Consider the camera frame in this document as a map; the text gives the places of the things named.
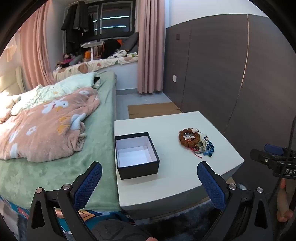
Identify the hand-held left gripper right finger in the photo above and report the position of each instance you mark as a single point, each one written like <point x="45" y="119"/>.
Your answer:
<point x="211" y="185"/>

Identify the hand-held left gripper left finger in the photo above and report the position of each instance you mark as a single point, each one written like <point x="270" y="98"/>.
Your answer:
<point x="89" y="185"/>

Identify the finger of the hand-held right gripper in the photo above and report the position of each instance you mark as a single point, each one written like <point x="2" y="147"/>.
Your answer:
<point x="266" y="155"/>

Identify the black gift box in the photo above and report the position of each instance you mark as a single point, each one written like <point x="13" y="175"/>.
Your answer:
<point x="136" y="154"/>

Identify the person's right hand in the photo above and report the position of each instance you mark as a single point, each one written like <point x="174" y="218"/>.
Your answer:
<point x="284" y="199"/>

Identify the person's left hand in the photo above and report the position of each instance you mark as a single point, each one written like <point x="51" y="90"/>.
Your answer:
<point x="151" y="239"/>

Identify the white low table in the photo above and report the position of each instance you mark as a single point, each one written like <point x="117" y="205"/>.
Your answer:
<point x="180" y="176"/>

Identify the dark shaggy rug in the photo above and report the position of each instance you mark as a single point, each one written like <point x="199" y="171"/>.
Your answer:
<point x="185" y="215"/>

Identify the pink printed fleece blanket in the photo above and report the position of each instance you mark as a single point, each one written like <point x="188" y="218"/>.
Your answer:
<point x="50" y="129"/>

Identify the bed with green sheet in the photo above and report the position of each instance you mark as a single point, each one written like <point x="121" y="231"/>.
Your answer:
<point x="101" y="115"/>

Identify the colourful printed bed sheet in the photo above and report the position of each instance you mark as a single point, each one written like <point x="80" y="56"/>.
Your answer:
<point x="13" y="208"/>

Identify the flat cardboard sheet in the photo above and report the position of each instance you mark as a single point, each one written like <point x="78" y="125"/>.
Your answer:
<point x="152" y="109"/>

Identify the floral pale quilt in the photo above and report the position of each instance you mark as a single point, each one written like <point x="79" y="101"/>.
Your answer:
<point x="34" y="97"/>

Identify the light green pillow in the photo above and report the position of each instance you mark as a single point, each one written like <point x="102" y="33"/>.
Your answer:
<point x="76" y="81"/>

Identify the white plush toy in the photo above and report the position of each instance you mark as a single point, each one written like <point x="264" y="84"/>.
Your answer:
<point x="9" y="102"/>

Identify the printed bay window cushion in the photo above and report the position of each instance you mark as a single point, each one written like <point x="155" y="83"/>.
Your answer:
<point x="104" y="63"/>

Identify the stuffed toys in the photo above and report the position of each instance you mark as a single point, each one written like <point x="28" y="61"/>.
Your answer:
<point x="66" y="60"/>

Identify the orange box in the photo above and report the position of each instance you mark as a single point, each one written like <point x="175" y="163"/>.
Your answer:
<point x="87" y="54"/>

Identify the cream bed headboard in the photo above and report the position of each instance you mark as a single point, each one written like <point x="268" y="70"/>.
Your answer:
<point x="11" y="80"/>

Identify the black bag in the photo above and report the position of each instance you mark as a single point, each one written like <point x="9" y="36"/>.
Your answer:
<point x="110" y="47"/>

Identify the white folding lap table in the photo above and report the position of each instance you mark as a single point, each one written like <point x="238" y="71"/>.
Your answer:
<point x="92" y="45"/>

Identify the pink curtain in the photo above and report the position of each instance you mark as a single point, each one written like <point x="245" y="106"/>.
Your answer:
<point x="37" y="51"/>
<point x="150" y="46"/>

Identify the grey pillow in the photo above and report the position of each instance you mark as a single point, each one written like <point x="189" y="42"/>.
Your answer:
<point x="130" y="42"/>

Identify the white hanging cloth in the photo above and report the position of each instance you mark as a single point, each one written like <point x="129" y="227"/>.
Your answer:
<point x="9" y="52"/>

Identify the hanging dark clothes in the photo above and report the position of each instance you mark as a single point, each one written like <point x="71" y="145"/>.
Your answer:
<point x="76" y="23"/>

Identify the white wall outlet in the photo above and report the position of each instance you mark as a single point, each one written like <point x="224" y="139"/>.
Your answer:
<point x="174" y="78"/>

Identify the window with dark frame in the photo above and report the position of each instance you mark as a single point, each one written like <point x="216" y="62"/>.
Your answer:
<point x="113" y="18"/>

